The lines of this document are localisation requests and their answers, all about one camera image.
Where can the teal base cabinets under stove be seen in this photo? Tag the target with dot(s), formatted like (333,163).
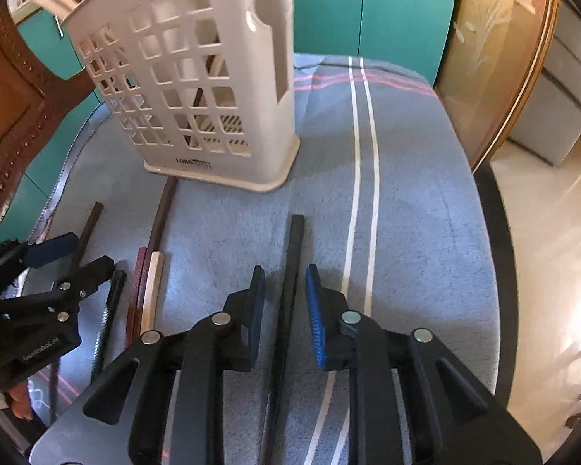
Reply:
(392,9)

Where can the cream chopstick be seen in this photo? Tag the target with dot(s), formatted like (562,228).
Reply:
(152,290)

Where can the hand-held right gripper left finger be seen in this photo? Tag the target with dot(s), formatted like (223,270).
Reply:
(257,302)

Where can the blue striped towel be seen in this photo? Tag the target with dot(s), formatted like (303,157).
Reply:
(416,252)

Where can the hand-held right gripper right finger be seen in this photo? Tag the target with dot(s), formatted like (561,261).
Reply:
(315,312)

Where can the dark brown chopstick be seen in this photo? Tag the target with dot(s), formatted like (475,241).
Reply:
(162,215)

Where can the grey refrigerator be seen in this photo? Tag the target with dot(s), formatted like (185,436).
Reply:
(557,106)

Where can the carved wooden chair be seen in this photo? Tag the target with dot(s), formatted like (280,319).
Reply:
(9,131)

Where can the white plastic utensil basket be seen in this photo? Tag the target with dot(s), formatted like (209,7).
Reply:
(271,121)

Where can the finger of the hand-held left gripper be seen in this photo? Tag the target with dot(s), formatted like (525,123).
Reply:
(89,276)
(53,250)

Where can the wooden framed glass door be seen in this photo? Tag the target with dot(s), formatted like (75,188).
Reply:
(494,58)

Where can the dark red chopstick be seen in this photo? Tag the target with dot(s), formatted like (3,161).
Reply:
(134,300)

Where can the black chopstick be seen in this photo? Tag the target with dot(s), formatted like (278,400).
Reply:
(290,276)
(91,225)
(109,322)

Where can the person's left hand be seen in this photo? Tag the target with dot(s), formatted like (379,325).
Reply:
(22,404)

